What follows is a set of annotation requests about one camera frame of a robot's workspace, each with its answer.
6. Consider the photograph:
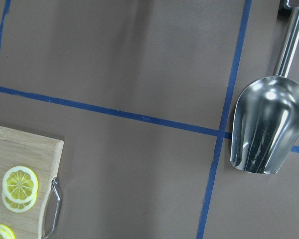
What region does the single lemon slice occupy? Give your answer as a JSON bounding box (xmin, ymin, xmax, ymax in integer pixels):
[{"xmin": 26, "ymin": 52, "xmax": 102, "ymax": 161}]
[{"xmin": 0, "ymin": 224, "xmax": 15, "ymax": 239}]

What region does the wooden cutting board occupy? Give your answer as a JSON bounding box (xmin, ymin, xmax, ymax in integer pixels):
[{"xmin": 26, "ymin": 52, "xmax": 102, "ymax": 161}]
[{"xmin": 0, "ymin": 126, "xmax": 64, "ymax": 239}]

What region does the silver metal scoop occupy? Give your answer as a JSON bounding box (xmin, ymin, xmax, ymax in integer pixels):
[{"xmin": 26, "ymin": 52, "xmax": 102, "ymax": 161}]
[{"xmin": 230, "ymin": 6, "xmax": 299, "ymax": 174}]

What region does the metal cutting board handle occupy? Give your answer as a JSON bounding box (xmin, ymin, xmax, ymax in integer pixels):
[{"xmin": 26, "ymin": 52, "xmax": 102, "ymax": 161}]
[{"xmin": 41, "ymin": 177, "xmax": 62, "ymax": 239}]

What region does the lower lemon slice of pair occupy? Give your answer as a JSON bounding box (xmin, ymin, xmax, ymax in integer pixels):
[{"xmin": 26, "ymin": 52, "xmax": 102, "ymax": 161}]
[{"xmin": 1, "ymin": 190, "xmax": 37, "ymax": 213}]

